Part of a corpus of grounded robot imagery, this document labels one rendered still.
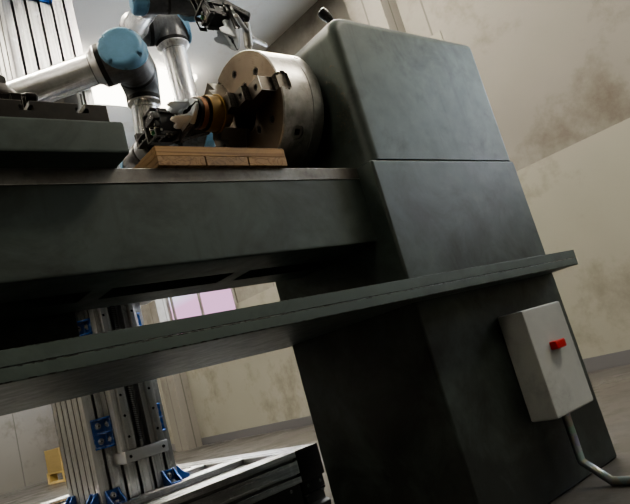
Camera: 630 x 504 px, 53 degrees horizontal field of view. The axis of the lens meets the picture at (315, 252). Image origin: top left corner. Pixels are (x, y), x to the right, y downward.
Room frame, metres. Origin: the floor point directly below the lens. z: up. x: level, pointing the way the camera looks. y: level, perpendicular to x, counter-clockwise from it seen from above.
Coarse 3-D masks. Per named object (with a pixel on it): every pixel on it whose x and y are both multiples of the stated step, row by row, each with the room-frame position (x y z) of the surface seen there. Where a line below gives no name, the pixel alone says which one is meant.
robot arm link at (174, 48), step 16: (160, 16) 1.99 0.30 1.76; (176, 16) 2.01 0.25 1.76; (160, 32) 2.00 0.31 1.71; (176, 32) 2.01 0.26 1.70; (160, 48) 2.03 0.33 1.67; (176, 48) 2.02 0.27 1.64; (176, 64) 2.01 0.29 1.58; (176, 80) 2.01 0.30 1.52; (192, 80) 2.04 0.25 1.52; (176, 96) 2.02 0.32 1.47; (192, 96) 2.02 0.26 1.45; (192, 144) 2.01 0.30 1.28; (208, 144) 2.04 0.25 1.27
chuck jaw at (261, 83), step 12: (252, 84) 1.35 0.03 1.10; (264, 84) 1.33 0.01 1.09; (276, 84) 1.35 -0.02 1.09; (228, 96) 1.36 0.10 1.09; (240, 96) 1.36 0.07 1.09; (252, 96) 1.36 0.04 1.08; (264, 96) 1.36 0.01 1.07; (228, 108) 1.37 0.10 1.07; (240, 108) 1.38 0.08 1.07; (252, 108) 1.40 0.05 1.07
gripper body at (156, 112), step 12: (156, 108) 1.36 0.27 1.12; (144, 120) 1.39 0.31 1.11; (156, 120) 1.36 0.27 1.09; (168, 120) 1.38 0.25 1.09; (144, 132) 1.39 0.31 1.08; (156, 132) 1.36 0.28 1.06; (168, 132) 1.38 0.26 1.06; (144, 144) 1.42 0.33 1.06; (156, 144) 1.40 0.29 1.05; (168, 144) 1.42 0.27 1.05
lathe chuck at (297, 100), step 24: (240, 72) 1.43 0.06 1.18; (264, 72) 1.37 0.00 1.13; (288, 72) 1.37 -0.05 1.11; (288, 96) 1.35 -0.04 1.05; (240, 120) 1.50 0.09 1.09; (264, 120) 1.40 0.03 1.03; (288, 120) 1.36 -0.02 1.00; (312, 120) 1.41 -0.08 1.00; (216, 144) 1.57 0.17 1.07; (264, 144) 1.42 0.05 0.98; (288, 144) 1.40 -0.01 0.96
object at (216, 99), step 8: (200, 96) 1.35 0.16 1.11; (208, 96) 1.35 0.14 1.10; (216, 96) 1.37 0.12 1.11; (200, 104) 1.33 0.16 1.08; (208, 104) 1.35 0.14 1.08; (216, 104) 1.35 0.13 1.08; (224, 104) 1.36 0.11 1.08; (200, 112) 1.34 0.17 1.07; (208, 112) 1.35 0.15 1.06; (216, 112) 1.36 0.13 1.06; (224, 112) 1.37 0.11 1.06; (200, 120) 1.35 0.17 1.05; (208, 120) 1.36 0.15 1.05; (216, 120) 1.36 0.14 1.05; (224, 120) 1.38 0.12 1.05; (232, 120) 1.41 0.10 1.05; (200, 128) 1.37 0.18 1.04; (208, 128) 1.38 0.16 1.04; (216, 128) 1.39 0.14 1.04
